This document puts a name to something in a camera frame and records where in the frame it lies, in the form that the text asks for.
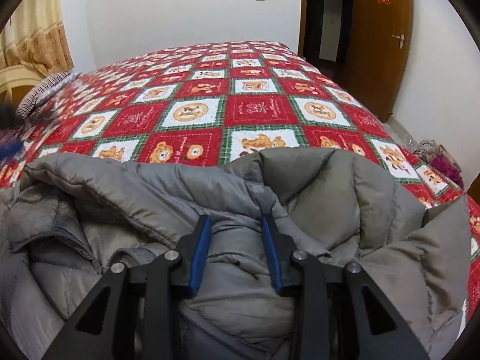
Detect brown wooden door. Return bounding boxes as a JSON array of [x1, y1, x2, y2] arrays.
[[343, 0, 413, 122]]

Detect grey puffer jacket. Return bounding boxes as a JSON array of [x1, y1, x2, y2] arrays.
[[1, 148, 471, 359]]

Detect red patchwork bear bedspread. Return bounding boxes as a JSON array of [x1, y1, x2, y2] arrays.
[[0, 40, 480, 320]]

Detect beige patterned curtain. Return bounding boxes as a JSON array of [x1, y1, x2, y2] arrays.
[[1, 0, 74, 77]]

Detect striped grey pillow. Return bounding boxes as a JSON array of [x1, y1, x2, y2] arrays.
[[16, 70, 80, 119]]

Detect cream wooden headboard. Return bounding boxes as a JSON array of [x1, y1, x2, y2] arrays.
[[0, 65, 45, 108]]

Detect magenta clothes pile on floor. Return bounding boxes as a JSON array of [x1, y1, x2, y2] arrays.
[[412, 140, 464, 189]]

